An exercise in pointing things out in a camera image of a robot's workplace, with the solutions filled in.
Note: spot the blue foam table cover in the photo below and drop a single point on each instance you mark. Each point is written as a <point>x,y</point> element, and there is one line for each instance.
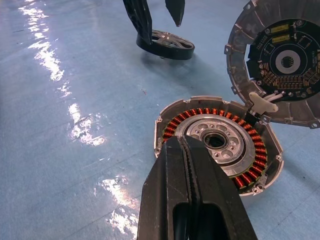
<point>75,175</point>

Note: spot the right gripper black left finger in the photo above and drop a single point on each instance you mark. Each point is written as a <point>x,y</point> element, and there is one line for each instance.
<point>165,180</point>

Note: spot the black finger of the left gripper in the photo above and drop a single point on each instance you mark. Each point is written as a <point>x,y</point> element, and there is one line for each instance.
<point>141,20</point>
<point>176,10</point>

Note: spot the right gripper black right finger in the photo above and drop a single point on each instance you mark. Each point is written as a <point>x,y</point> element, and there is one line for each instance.
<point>217,195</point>

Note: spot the silver motor cover circuit board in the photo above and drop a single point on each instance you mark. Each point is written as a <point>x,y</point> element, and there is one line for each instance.
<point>287,62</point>

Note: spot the silver motor stator copper coils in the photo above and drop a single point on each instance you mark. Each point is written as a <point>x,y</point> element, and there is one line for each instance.
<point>225,130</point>

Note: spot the black spoked motor rotor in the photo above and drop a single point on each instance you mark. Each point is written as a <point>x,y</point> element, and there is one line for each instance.
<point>175,53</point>

